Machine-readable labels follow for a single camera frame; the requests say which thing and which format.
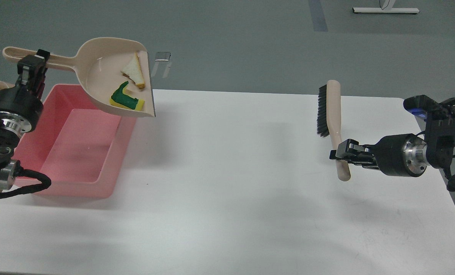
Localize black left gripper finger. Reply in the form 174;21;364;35
39;68;48;100
15;49;50;90

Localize pink plastic bin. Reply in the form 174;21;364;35
13;84;136;198

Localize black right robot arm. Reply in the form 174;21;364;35
330;95;455;192

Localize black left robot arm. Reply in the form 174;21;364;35
0;49;52;199

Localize toy bread slice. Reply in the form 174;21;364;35
120;52;146;89

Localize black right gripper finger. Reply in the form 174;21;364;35
345;157;379;170
330;139;375;161

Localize yellow green sponge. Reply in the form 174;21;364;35
109;81;145;111

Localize beige hand brush black bristles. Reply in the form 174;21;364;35
317;80;351;182

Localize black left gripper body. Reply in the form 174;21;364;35
0;85;44;132

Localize metal floor plate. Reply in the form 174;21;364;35
155;52;171;61

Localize white table leg base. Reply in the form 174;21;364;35
352;0;421;15

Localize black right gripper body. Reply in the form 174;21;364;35
372;134;428;177

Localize beige plastic dustpan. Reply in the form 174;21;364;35
3;37;156;118

